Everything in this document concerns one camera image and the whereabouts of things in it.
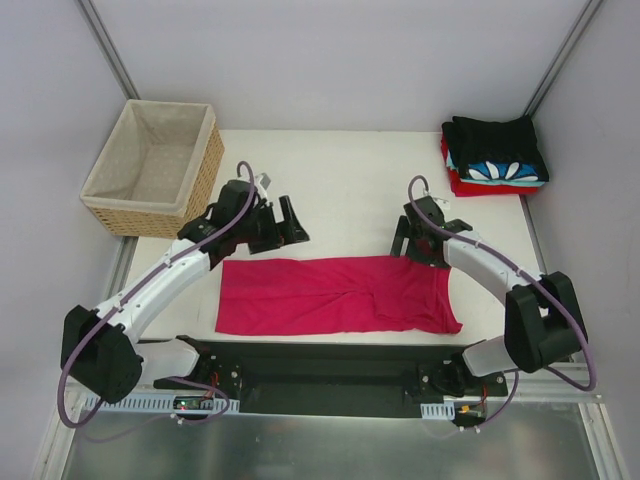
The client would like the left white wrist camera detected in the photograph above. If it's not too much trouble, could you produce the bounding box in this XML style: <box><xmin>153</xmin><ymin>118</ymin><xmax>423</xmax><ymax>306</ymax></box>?
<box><xmin>255</xmin><ymin>173</ymin><xmax>271</xmax><ymax>198</ymax></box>

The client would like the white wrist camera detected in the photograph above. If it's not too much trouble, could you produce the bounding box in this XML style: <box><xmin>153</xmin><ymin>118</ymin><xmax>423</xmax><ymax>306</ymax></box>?
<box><xmin>433</xmin><ymin>197</ymin><xmax>450</xmax><ymax>210</ymax></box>
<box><xmin>255</xmin><ymin>173</ymin><xmax>271</xmax><ymax>198</ymax></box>

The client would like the wicker basket with liner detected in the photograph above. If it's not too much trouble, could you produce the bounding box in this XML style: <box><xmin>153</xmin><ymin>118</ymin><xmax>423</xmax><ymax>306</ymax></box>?
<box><xmin>80</xmin><ymin>100</ymin><xmax>225</xmax><ymax>239</ymax></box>

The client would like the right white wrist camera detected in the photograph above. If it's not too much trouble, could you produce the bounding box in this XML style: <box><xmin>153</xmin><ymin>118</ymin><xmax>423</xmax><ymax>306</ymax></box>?
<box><xmin>433</xmin><ymin>197</ymin><xmax>450</xmax><ymax>210</ymax></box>

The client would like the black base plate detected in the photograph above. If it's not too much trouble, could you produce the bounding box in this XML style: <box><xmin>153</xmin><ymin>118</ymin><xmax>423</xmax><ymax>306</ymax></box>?
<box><xmin>152</xmin><ymin>338</ymin><xmax>519</xmax><ymax>416</ymax></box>

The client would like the aluminium frame post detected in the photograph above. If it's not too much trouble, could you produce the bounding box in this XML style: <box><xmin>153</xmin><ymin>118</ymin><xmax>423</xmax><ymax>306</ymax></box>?
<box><xmin>74</xmin><ymin>0</ymin><xmax>140</xmax><ymax>100</ymax></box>
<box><xmin>523</xmin><ymin>0</ymin><xmax>606</xmax><ymax>118</ymax></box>

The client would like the red t shirt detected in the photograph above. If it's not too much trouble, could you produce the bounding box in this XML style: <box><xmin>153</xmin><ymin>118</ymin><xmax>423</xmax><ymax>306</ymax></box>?
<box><xmin>440</xmin><ymin>137</ymin><xmax>539</xmax><ymax>197</ymax></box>

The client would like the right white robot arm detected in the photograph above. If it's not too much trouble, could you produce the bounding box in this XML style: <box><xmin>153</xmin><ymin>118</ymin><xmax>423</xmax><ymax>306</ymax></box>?
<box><xmin>391</xmin><ymin>195</ymin><xmax>597</xmax><ymax>396</ymax></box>

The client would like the left aluminium frame post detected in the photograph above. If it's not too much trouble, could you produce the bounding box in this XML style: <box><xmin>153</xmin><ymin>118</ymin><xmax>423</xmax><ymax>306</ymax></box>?
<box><xmin>74</xmin><ymin>0</ymin><xmax>140</xmax><ymax>100</ymax></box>

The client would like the pink t shirt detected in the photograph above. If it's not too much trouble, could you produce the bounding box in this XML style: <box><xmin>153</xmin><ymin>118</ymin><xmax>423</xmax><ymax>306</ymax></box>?
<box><xmin>216</xmin><ymin>256</ymin><xmax>462</xmax><ymax>336</ymax></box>

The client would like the right aluminium frame post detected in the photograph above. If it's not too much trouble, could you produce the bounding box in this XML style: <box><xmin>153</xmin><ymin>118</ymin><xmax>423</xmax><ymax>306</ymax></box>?
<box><xmin>523</xmin><ymin>0</ymin><xmax>606</xmax><ymax>118</ymax></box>

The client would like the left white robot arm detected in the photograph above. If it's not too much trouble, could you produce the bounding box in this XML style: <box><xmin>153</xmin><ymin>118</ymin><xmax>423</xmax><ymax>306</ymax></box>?
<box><xmin>61</xmin><ymin>180</ymin><xmax>309</xmax><ymax>404</ymax></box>

